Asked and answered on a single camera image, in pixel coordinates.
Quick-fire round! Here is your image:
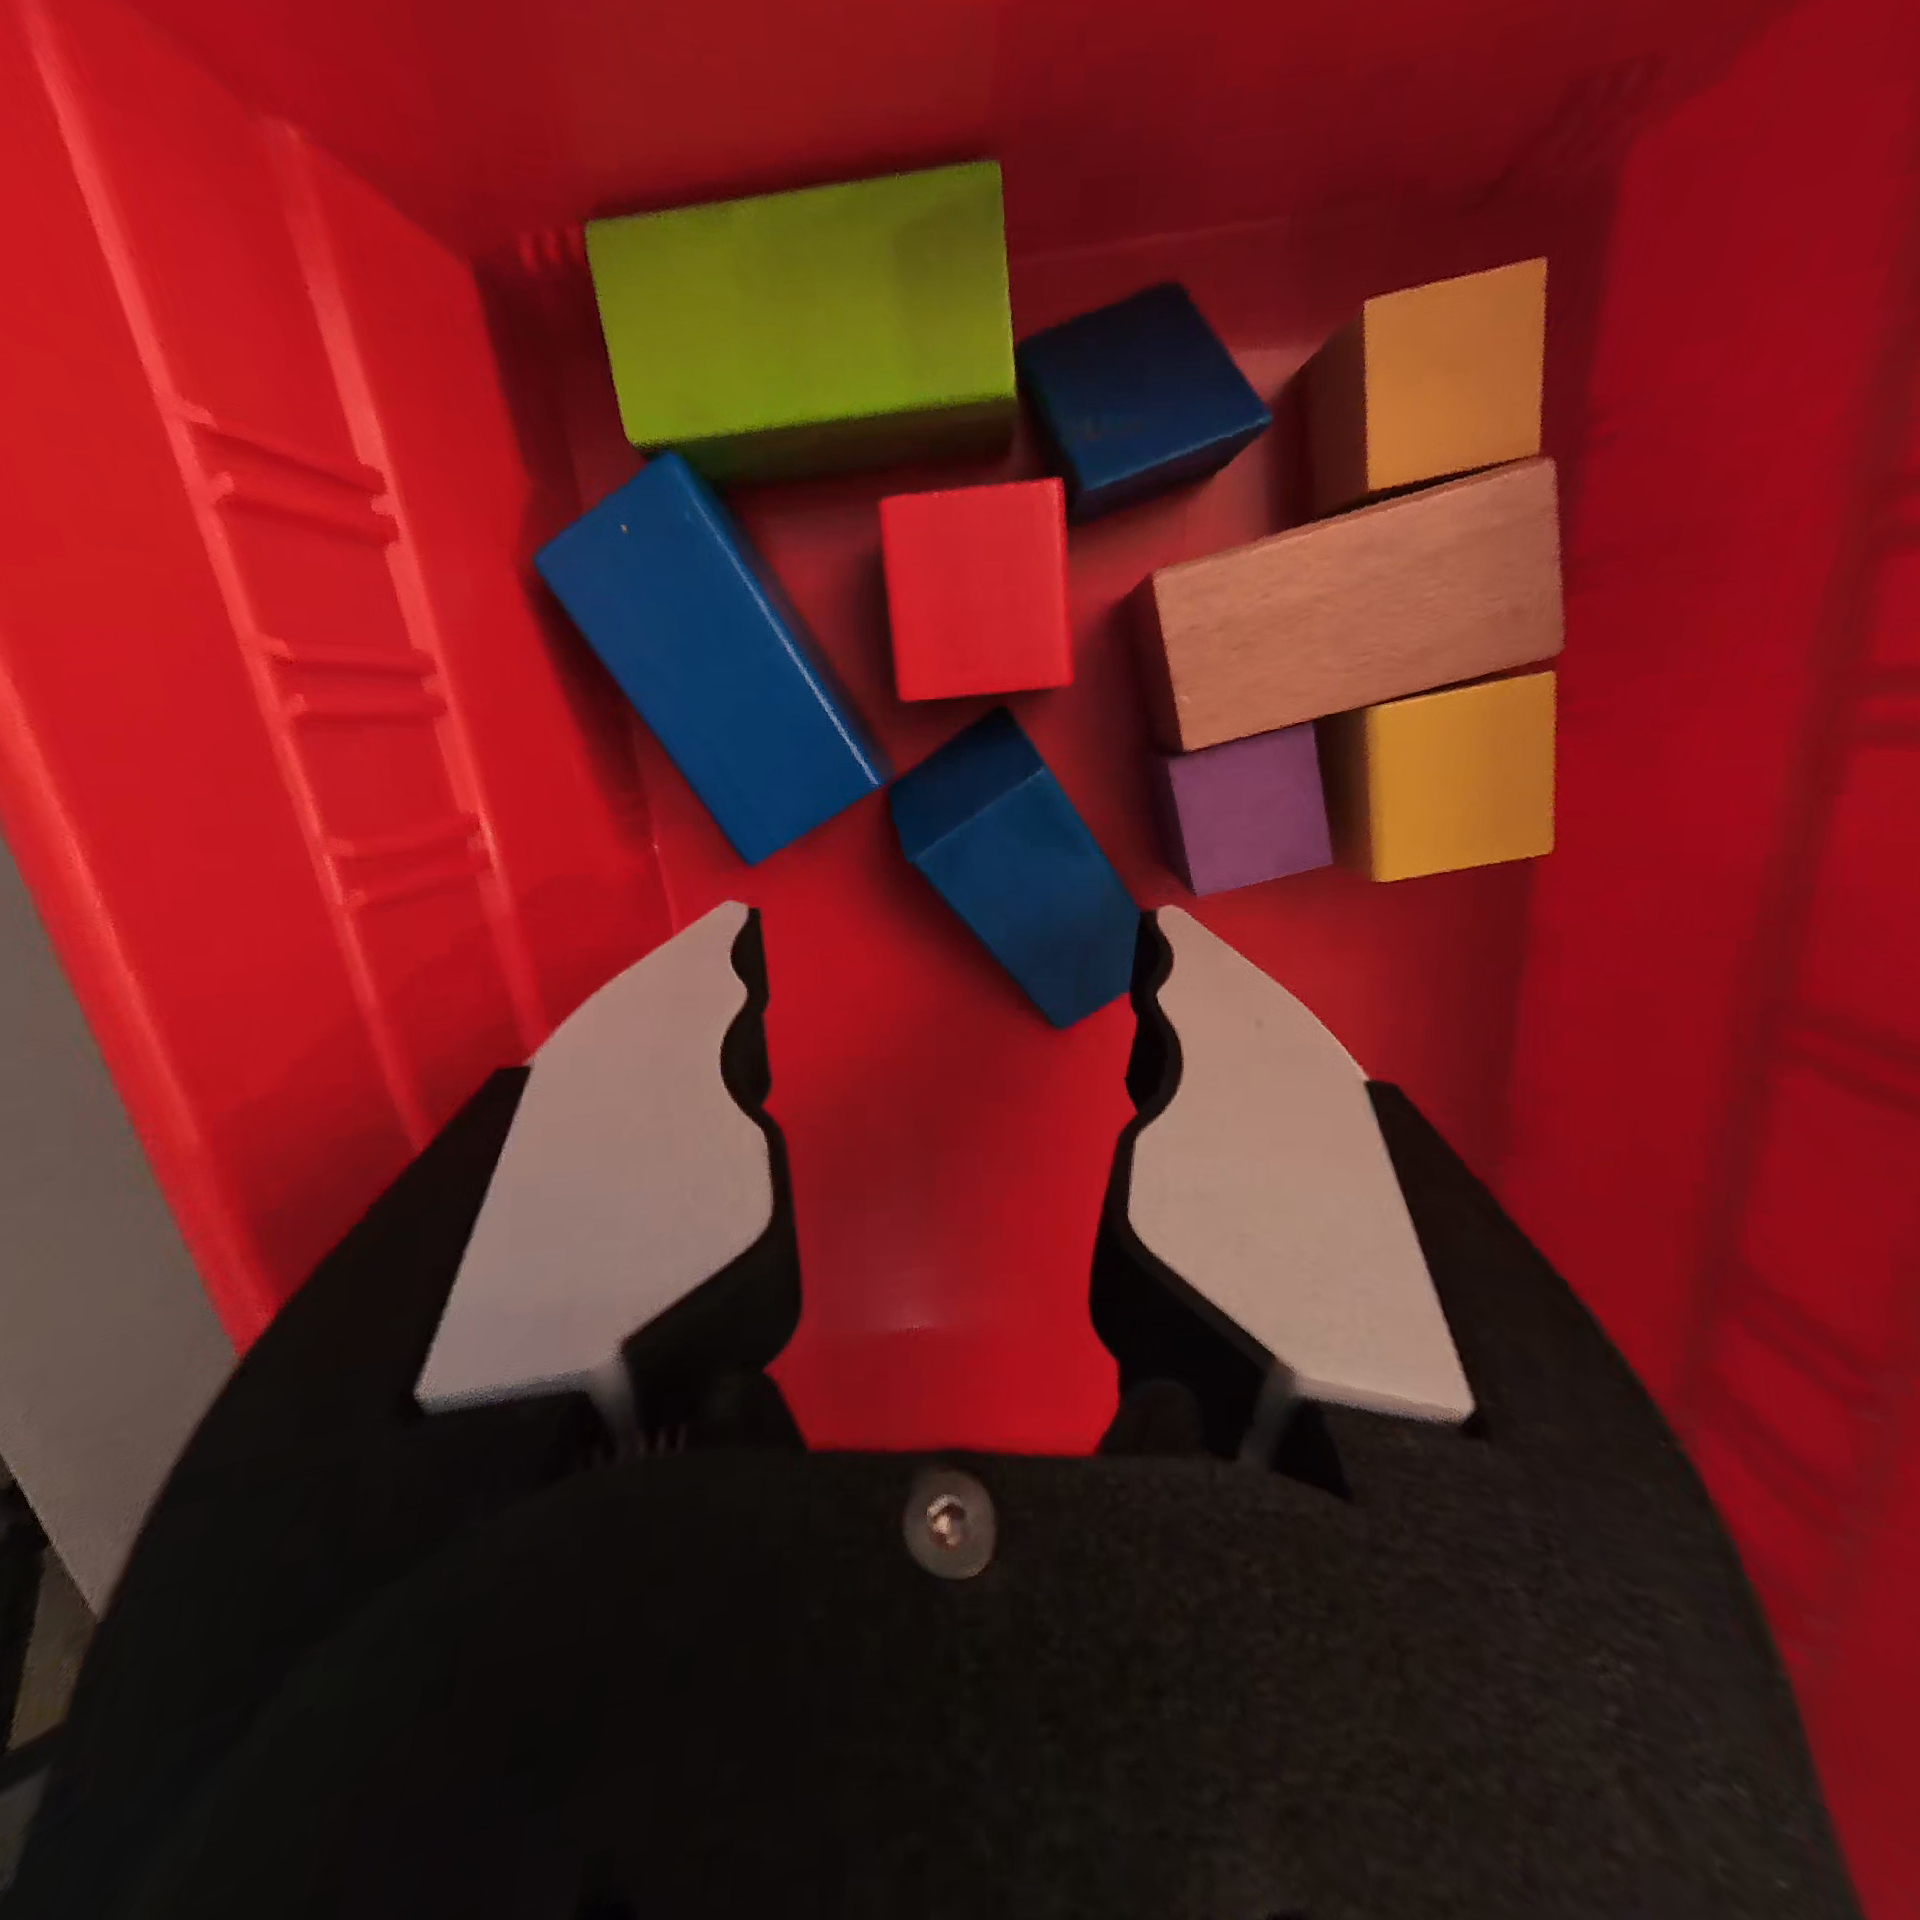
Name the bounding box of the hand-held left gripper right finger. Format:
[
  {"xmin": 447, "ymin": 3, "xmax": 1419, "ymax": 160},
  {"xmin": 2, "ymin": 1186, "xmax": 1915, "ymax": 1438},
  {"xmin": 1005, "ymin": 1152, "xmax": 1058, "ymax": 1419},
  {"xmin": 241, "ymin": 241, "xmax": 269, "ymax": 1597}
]
[{"xmin": 1091, "ymin": 902, "xmax": 1480, "ymax": 1452}]

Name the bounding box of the purple wooden cube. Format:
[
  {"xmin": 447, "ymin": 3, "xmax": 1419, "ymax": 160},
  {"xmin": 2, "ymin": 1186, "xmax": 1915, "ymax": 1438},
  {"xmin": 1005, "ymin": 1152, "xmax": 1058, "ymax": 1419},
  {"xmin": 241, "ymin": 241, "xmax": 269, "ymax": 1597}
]
[{"xmin": 1152, "ymin": 724, "xmax": 1335, "ymax": 897}]

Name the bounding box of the blue rectangular wooden block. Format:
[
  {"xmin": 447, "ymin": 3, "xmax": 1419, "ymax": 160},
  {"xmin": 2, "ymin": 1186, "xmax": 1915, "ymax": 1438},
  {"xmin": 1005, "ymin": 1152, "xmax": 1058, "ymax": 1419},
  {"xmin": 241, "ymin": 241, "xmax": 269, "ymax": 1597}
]
[
  {"xmin": 887, "ymin": 707, "xmax": 1145, "ymax": 1032},
  {"xmin": 536, "ymin": 453, "xmax": 891, "ymax": 869}
]

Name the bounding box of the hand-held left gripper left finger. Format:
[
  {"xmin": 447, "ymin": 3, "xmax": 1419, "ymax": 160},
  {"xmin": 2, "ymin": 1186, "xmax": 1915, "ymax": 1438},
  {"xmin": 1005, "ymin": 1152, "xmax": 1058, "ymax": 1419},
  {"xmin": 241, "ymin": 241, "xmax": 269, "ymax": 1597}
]
[{"xmin": 410, "ymin": 902, "xmax": 805, "ymax": 1452}]

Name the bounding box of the beige long wooden block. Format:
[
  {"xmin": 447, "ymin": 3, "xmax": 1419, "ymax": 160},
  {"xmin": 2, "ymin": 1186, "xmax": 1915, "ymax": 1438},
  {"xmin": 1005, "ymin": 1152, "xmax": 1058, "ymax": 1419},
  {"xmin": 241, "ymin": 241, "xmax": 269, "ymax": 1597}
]
[{"xmin": 1134, "ymin": 457, "xmax": 1564, "ymax": 750}]

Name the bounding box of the green wooden block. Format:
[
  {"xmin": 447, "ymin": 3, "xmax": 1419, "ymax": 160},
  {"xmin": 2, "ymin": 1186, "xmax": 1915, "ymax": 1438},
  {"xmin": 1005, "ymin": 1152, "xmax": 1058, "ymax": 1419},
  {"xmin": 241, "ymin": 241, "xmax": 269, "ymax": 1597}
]
[{"xmin": 585, "ymin": 160, "xmax": 1017, "ymax": 484}]

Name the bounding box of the red plastic bin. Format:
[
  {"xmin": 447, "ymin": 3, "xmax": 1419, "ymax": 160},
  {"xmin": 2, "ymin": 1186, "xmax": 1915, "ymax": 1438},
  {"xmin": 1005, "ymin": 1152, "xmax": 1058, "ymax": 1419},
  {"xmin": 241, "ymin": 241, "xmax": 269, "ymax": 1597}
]
[{"xmin": 0, "ymin": 0, "xmax": 1920, "ymax": 1920}]

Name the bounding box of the orange wooden cube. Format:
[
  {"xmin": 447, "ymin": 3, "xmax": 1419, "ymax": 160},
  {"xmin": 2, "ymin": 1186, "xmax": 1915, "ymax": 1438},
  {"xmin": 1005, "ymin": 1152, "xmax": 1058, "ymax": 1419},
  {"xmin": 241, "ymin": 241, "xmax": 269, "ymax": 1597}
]
[
  {"xmin": 1326, "ymin": 669, "xmax": 1558, "ymax": 886},
  {"xmin": 1301, "ymin": 257, "xmax": 1551, "ymax": 512}
]

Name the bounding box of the red wooden cube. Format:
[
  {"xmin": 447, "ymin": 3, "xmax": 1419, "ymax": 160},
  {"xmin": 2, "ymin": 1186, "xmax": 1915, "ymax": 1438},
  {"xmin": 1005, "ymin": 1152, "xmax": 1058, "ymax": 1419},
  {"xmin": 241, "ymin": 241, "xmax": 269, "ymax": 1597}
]
[{"xmin": 878, "ymin": 477, "xmax": 1077, "ymax": 704}]

